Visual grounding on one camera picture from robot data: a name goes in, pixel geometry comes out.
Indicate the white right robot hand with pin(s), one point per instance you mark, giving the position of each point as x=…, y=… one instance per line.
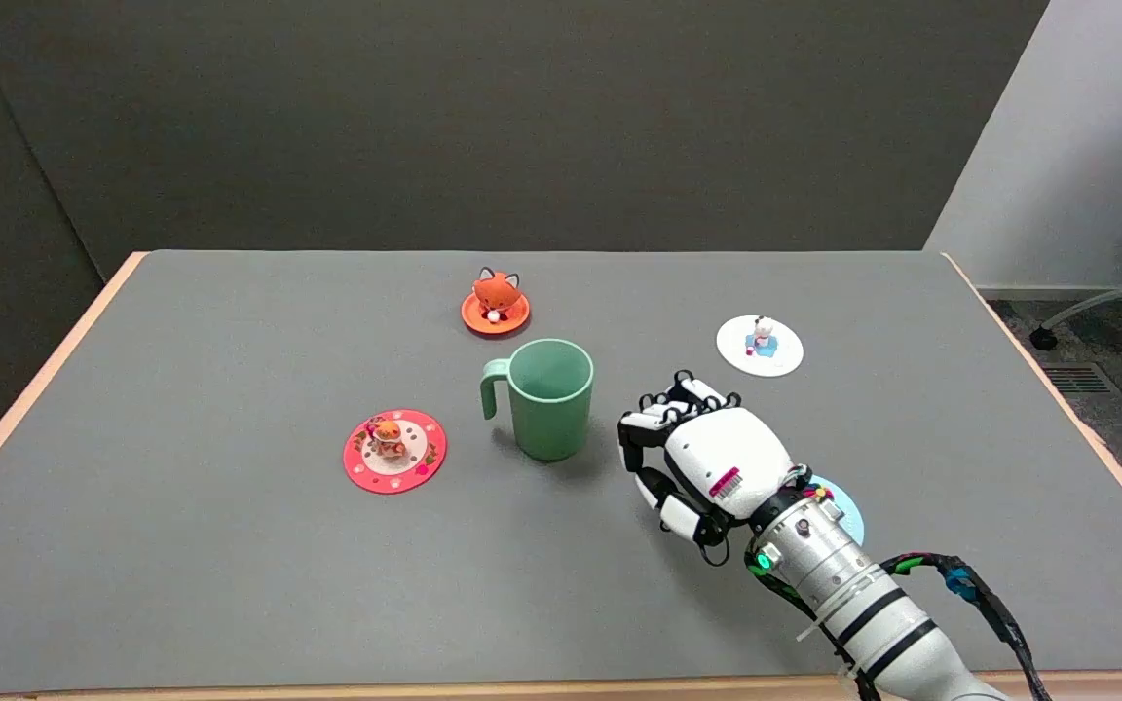
x=722, y=458

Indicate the white cup lid with cat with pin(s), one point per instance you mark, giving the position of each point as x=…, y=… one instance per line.
x=759, y=345

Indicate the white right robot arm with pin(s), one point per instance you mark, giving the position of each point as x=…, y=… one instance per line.
x=863, y=594

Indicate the blue cup lid with balloon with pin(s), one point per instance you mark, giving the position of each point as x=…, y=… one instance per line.
x=845, y=508

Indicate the orange cup lid with fox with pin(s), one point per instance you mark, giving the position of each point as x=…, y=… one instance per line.
x=496, y=302

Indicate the red cup lid with hamster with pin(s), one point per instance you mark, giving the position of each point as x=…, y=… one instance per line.
x=394, y=450

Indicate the green plastic mug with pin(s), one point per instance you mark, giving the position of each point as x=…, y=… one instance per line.
x=546, y=399

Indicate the floor vent grille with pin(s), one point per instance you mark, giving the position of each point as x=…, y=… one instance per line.
x=1077, y=379

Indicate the office chair base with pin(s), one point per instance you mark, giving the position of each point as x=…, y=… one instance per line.
x=1106, y=297

